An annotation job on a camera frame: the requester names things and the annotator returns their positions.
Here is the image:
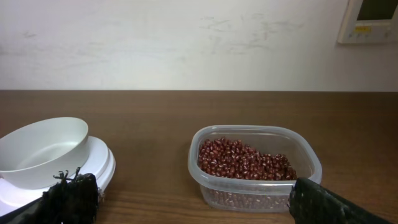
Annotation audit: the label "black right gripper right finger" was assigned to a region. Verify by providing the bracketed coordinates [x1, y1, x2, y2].
[288, 177, 390, 224]

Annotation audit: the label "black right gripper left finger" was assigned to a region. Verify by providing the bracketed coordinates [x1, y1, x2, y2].
[1, 168, 100, 224]

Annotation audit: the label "white digital kitchen scale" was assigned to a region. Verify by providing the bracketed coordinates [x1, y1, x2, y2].
[1, 136, 116, 216]

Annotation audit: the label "white round bowl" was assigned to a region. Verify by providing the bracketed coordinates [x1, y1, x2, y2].
[1, 117, 90, 189]

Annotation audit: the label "clear plastic container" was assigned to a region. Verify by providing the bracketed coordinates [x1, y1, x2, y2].
[188, 125, 322, 213]

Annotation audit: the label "red adzuki beans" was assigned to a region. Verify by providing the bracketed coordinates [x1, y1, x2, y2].
[197, 138, 297, 181]

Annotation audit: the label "white wall control panel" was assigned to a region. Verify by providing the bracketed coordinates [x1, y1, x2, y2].
[337, 0, 397, 44]

